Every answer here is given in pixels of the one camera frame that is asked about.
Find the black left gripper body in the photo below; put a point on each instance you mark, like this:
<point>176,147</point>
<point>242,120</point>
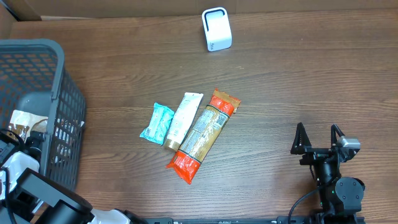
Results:
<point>7,149</point>

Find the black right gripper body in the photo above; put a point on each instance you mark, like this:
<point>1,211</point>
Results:
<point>319,152</point>

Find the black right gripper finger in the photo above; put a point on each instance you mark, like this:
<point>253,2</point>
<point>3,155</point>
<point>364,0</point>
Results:
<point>301,143</point>
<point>336,133</point>

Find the beige nut snack pouch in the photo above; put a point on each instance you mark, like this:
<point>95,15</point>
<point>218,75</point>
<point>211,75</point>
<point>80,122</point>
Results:
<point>23,123</point>

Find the orange noodle packet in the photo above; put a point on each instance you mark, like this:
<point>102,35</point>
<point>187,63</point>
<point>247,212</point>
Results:
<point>188,158</point>

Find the white cream tube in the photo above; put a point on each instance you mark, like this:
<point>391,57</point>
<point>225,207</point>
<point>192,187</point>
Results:
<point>182,120</point>

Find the teal wipes packet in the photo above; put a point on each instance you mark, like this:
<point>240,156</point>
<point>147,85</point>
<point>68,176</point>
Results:
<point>159,124</point>

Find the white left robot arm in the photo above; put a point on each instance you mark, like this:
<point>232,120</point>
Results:
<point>23,189</point>

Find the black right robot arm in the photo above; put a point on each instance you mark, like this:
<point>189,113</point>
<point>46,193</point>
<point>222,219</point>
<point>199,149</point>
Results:
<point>340,197</point>

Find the white barcode scanner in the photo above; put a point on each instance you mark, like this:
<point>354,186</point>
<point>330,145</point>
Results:
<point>217,29</point>

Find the grey plastic mesh basket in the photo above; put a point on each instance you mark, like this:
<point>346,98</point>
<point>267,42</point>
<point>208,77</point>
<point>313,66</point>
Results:
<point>34,80</point>

